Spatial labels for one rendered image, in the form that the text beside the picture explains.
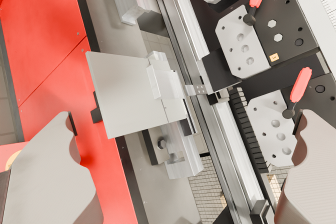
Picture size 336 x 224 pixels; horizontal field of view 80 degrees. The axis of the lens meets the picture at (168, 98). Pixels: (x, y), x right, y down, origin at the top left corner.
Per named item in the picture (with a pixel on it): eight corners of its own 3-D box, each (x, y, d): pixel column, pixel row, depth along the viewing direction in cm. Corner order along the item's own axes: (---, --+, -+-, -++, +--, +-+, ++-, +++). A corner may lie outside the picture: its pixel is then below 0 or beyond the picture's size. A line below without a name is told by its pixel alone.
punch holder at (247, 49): (212, 24, 49) (286, -24, 39) (225, 31, 55) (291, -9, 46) (234, 81, 46) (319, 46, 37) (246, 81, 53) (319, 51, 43)
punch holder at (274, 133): (242, 102, 46) (331, 71, 36) (253, 99, 52) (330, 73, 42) (268, 168, 43) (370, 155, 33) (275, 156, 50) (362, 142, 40)
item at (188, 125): (163, 74, 63) (171, 70, 61) (169, 74, 65) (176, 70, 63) (184, 136, 59) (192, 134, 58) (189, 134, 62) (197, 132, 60)
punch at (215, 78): (194, 61, 56) (225, 44, 51) (198, 62, 58) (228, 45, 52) (206, 95, 55) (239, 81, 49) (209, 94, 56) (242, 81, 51)
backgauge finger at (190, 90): (176, 75, 65) (188, 68, 62) (211, 76, 85) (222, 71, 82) (188, 110, 63) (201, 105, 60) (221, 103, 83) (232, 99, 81)
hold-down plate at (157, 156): (123, 71, 63) (129, 67, 62) (136, 72, 68) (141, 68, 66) (151, 166, 59) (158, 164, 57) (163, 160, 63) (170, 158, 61)
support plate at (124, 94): (84, 53, 41) (87, 50, 40) (165, 62, 62) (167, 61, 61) (107, 139, 38) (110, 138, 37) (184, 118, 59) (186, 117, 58)
